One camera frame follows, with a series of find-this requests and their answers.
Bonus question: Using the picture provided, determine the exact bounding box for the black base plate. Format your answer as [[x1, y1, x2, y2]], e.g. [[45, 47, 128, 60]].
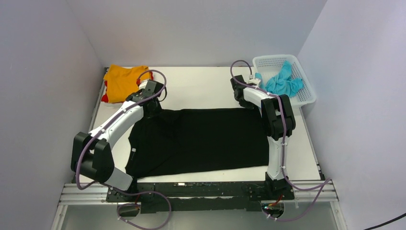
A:
[[106, 181, 294, 214]]

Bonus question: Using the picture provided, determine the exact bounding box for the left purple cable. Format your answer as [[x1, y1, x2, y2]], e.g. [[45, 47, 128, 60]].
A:
[[75, 69, 172, 230]]

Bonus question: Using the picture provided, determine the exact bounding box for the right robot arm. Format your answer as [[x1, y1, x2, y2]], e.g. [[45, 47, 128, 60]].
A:
[[230, 75, 296, 199]]

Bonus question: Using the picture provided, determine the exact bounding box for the black cable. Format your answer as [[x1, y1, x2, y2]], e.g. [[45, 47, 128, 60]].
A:
[[363, 217, 406, 230]]

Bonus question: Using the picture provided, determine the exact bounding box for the teal t-shirt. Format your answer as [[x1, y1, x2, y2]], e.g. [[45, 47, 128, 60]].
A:
[[254, 61, 304, 97]]

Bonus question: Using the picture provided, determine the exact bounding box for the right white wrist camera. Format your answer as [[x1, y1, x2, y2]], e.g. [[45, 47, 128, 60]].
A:
[[248, 75, 261, 87]]

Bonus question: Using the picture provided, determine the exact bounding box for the white plastic basket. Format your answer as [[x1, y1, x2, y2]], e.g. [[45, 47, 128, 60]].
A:
[[252, 55, 316, 107]]

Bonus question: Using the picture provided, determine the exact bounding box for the folded yellow t-shirt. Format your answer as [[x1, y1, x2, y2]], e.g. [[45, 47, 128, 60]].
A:
[[103, 64, 150, 104]]

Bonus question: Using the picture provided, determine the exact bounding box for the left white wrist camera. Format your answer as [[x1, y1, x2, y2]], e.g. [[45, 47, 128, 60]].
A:
[[137, 79, 151, 90]]

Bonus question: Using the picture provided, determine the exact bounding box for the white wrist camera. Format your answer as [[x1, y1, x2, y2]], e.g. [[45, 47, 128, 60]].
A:
[[248, 75, 261, 87], [137, 79, 151, 90]]

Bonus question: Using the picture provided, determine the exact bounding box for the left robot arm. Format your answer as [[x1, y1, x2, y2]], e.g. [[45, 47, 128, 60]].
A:
[[71, 80, 166, 201]]

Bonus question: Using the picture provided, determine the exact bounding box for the black t-shirt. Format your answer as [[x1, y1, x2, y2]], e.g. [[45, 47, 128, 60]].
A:
[[125, 108, 269, 178]]

